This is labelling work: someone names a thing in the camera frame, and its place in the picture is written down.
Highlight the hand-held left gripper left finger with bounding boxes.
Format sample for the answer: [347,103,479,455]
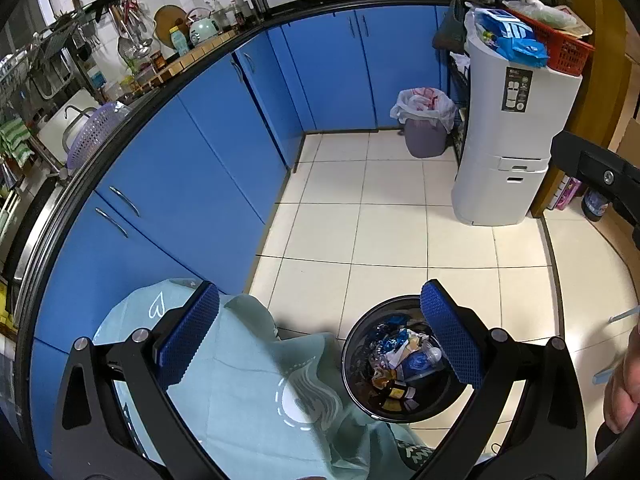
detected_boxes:
[51,281,223,480]

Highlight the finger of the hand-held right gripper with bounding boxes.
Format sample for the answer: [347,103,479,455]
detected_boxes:
[550,130,640,201]

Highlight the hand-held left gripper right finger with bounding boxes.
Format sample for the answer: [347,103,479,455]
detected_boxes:
[415,280,588,480]

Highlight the black round trash bin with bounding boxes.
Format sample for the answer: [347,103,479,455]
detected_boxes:
[342,296,481,423]

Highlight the person's right forearm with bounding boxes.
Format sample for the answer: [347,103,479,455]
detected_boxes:
[602,320,640,433]

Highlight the dark blue jar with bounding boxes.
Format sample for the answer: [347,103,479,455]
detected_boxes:
[582,187,608,222]

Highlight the brown cardboard sheet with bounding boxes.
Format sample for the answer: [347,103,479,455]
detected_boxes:
[615,105,640,161]

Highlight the light blue printed tablecloth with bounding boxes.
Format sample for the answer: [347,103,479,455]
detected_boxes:
[92,280,436,480]

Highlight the white tall storage cabinet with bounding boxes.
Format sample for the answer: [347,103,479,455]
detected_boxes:
[451,35,583,227]

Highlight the red plastic basket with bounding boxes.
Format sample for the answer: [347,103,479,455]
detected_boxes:
[502,7,596,78]

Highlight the blue white plastic bag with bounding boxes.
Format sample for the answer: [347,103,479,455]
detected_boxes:
[472,7,551,68]

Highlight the clear plastic bag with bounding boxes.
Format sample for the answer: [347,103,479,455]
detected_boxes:
[507,0,578,31]

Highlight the grey bin with plastic bag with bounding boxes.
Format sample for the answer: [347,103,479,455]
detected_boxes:
[390,87,457,158]

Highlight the dark hanging bag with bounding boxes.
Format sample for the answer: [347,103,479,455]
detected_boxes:
[431,0,469,54]

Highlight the purple plastic colander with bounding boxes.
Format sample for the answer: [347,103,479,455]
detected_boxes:
[65,102,132,171]

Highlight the green striped towel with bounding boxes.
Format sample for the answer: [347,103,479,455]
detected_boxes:
[0,117,33,166]

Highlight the long wooden board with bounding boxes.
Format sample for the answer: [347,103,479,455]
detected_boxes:
[150,30,236,83]

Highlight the teal bottle with yellow cap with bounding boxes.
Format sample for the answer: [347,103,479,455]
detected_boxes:
[169,26,190,56]

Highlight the hanging metal ladles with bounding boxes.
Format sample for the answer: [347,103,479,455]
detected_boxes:
[115,0,153,61]

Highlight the mint green kettle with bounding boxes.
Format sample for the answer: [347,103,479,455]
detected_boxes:
[187,7,221,46]

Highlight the steel dish rack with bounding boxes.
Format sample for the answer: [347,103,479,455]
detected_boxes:
[0,10,101,111]

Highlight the round wooden board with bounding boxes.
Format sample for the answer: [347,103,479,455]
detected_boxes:
[152,4,188,43]

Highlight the black knife rack bar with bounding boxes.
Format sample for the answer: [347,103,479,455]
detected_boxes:
[75,0,132,16]

